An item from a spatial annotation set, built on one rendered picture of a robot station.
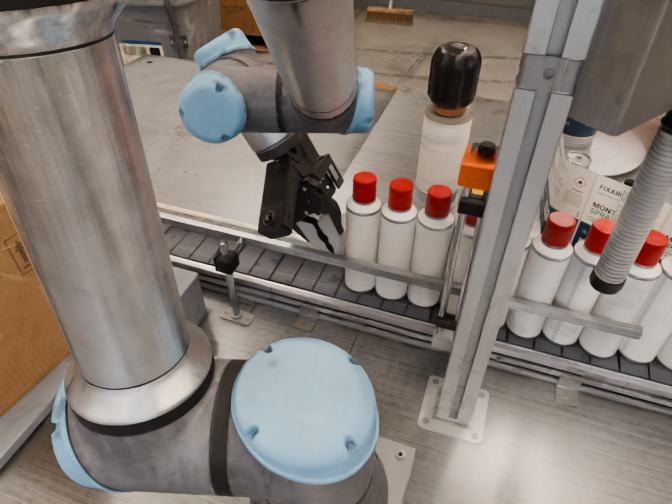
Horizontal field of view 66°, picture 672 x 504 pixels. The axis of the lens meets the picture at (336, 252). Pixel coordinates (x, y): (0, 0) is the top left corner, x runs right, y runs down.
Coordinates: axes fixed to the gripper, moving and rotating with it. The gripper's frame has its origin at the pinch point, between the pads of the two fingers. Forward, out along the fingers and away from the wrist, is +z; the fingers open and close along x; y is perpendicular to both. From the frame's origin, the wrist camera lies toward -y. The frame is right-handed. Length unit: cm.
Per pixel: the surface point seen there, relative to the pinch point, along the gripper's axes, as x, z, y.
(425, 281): -14.1, 5.1, -3.8
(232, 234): 12.6, -10.4, -3.8
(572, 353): -29.2, 23.2, -2.8
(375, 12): 135, 20, 399
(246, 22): 190, -27, 299
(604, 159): -35, 25, 53
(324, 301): 3.1, 4.9, -5.0
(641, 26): -45, -23, -17
